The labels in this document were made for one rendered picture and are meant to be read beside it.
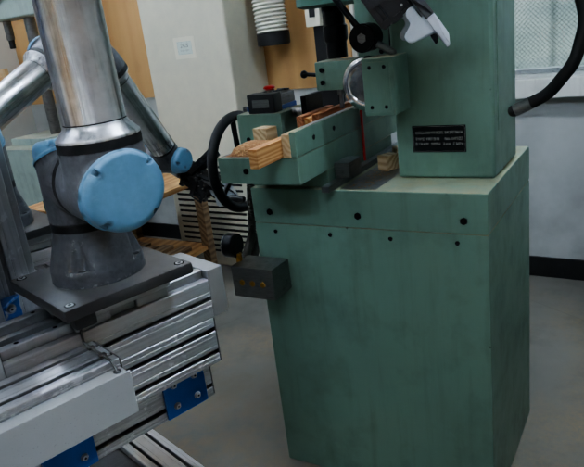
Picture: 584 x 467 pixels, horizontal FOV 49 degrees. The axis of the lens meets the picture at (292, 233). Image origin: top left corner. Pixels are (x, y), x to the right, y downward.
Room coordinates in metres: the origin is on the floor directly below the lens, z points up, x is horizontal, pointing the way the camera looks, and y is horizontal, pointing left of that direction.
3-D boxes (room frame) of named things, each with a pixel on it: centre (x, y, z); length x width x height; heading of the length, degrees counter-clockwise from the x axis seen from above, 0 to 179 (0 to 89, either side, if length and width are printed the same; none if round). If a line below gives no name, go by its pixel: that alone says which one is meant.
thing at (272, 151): (1.50, -0.10, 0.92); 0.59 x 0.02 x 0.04; 148
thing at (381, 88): (1.39, -0.24, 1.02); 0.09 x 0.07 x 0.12; 148
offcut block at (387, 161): (1.52, -0.26, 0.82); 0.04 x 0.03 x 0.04; 124
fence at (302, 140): (1.57, -0.18, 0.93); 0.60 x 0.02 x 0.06; 148
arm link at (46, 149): (0.99, 0.32, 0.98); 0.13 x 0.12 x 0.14; 35
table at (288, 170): (1.65, -0.06, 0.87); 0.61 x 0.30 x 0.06; 148
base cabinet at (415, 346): (1.55, -0.27, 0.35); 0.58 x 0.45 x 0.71; 58
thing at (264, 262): (1.47, 0.09, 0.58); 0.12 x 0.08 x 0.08; 58
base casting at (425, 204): (1.55, -0.27, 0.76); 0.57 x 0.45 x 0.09; 58
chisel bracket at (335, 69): (1.60, -0.18, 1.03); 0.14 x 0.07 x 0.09; 58
